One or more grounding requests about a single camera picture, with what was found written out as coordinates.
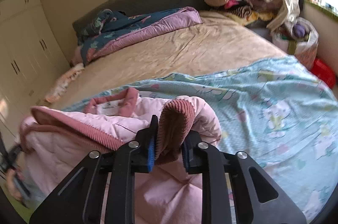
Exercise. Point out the dark teal floral purple quilt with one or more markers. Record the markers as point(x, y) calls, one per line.
point(111, 31)

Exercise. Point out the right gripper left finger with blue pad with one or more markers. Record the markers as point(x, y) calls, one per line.
point(101, 187)

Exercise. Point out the red plastic container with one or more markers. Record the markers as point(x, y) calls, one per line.
point(324, 72)

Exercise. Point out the cream wardrobe with drawers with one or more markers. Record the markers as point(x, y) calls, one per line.
point(31, 62)

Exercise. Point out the beige bed sheet mattress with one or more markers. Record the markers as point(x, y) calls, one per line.
point(218, 44)

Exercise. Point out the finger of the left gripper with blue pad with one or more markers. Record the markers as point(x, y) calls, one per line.
point(9, 159)

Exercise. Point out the light blue Hello Kitty sheet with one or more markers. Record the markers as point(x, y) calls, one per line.
point(284, 117)

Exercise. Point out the pink quilted jacket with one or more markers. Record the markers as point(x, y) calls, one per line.
point(55, 141)

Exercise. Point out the floral cloth on windowsill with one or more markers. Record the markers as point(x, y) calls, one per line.
point(324, 7)

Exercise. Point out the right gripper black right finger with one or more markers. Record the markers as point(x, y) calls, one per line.
point(236, 182)

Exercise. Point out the pink pillow near headboard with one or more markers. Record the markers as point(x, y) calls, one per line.
point(77, 58)

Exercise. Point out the bag with purple clothes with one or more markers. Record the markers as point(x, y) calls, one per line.
point(298, 38)

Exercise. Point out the peach white small garment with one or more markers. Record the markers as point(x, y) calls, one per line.
point(63, 82)

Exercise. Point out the person's left hand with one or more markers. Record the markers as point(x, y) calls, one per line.
point(16, 186)

